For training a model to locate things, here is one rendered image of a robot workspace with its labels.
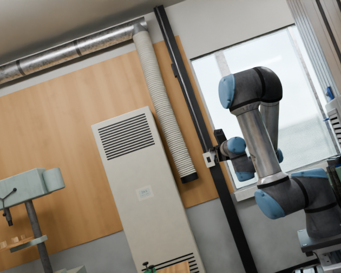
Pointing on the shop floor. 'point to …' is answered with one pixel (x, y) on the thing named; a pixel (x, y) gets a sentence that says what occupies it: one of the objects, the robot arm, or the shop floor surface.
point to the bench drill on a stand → (47, 188)
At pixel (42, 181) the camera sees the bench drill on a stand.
